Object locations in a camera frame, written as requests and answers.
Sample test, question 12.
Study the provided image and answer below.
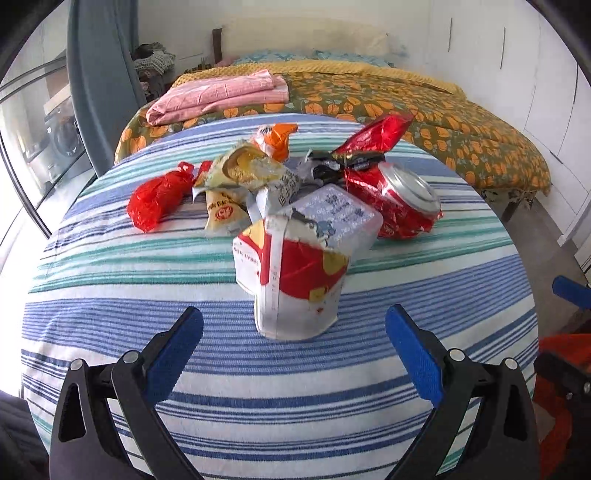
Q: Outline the crushed red soda can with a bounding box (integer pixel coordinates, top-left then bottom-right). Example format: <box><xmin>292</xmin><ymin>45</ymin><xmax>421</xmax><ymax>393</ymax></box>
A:
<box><xmin>344</xmin><ymin>161</ymin><xmax>443</xmax><ymax>240</ymax></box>

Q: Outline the red plastic bag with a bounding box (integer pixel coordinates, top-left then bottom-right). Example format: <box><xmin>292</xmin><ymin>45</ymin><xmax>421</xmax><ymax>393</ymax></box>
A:
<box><xmin>126</xmin><ymin>160</ymin><xmax>212</xmax><ymax>232</ymax></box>

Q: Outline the red white paper cup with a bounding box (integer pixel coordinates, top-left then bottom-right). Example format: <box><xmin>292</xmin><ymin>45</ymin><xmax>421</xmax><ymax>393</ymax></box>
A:
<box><xmin>232</xmin><ymin>215</ymin><xmax>349</xmax><ymax>341</ymax></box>

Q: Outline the red foil snack wrapper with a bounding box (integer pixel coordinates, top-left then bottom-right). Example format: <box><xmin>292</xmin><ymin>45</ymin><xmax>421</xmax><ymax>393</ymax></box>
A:
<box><xmin>332</xmin><ymin>114</ymin><xmax>415</xmax><ymax>155</ymax></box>

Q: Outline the yellow green snack wrapper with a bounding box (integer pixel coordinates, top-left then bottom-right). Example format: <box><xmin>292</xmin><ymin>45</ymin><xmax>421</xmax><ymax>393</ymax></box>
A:
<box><xmin>204</xmin><ymin>189</ymin><xmax>250</xmax><ymax>236</ymax></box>

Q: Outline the black foil wrapper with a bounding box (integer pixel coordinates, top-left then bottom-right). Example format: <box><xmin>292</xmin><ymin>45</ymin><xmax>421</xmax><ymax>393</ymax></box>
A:
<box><xmin>304</xmin><ymin>150</ymin><xmax>386</xmax><ymax>184</ymax></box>

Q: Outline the yellow snack bag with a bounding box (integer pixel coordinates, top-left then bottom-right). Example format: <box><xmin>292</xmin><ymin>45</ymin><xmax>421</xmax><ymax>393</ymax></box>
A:
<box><xmin>192</xmin><ymin>142</ymin><xmax>301</xmax><ymax>219</ymax></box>

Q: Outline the orange white snack wrapper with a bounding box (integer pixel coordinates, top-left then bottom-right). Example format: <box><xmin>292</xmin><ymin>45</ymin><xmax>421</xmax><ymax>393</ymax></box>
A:
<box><xmin>249</xmin><ymin>123</ymin><xmax>297</xmax><ymax>162</ymax></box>

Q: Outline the red trash bag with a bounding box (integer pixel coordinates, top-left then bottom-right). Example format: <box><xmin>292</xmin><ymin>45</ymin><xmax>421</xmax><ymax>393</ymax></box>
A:
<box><xmin>534</xmin><ymin>334</ymin><xmax>590</xmax><ymax>479</ymax></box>

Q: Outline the striped blue green cloth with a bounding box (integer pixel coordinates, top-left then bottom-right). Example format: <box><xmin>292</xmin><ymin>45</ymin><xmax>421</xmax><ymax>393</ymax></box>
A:
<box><xmin>21</xmin><ymin>116</ymin><xmax>539</xmax><ymax>479</ymax></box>

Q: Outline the orange floral green bedspread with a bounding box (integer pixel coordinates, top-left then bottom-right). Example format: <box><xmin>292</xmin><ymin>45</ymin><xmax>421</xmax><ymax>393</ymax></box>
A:
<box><xmin>114</xmin><ymin>73</ymin><xmax>551</xmax><ymax>198</ymax></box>

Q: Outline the washing machine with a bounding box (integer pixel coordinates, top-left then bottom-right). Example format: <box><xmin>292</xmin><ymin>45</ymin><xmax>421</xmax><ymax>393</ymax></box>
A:
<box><xmin>25</xmin><ymin>98</ymin><xmax>84</xmax><ymax>191</ymax></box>

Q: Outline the yellow textured blanket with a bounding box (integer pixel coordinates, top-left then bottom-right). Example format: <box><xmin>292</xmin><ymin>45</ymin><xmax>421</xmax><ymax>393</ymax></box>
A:
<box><xmin>172</xmin><ymin>59</ymin><xmax>467</xmax><ymax>99</ymax></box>

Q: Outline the blue floral pillow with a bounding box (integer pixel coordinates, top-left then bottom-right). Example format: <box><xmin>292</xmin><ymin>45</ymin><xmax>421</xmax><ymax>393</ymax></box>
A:
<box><xmin>231</xmin><ymin>50</ymin><xmax>394</xmax><ymax>67</ymax></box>

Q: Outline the folded pink striped blanket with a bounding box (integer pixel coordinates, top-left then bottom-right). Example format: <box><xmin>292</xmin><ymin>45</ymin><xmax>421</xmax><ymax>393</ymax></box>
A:
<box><xmin>145</xmin><ymin>70</ymin><xmax>290</xmax><ymax>126</ymax></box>

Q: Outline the grey blue curtain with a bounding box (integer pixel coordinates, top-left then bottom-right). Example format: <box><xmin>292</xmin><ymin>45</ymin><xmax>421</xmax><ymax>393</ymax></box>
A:
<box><xmin>66</xmin><ymin>0</ymin><xmax>145</xmax><ymax>177</ymax></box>

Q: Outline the pile of clothes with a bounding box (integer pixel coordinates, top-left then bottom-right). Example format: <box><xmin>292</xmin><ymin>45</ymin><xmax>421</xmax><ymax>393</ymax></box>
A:
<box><xmin>131</xmin><ymin>42</ymin><xmax>176</xmax><ymax>82</ymax></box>

